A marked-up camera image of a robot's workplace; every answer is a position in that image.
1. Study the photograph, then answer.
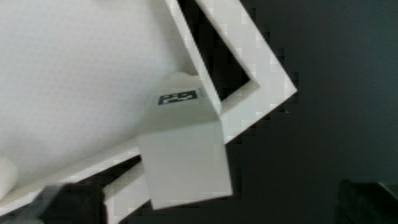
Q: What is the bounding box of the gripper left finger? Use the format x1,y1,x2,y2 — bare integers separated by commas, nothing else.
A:
11,183,108,224

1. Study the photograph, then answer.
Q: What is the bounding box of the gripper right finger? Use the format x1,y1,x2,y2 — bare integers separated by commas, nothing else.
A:
336,180,398,224

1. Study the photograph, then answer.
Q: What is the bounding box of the white desk leg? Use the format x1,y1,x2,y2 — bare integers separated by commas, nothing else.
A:
139,72,233,210

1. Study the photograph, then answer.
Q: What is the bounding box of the white desk top tray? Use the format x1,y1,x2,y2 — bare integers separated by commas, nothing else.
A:
0,0,224,209

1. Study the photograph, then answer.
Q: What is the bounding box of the white U-shaped fence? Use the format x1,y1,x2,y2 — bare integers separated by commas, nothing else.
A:
105,0,297,224

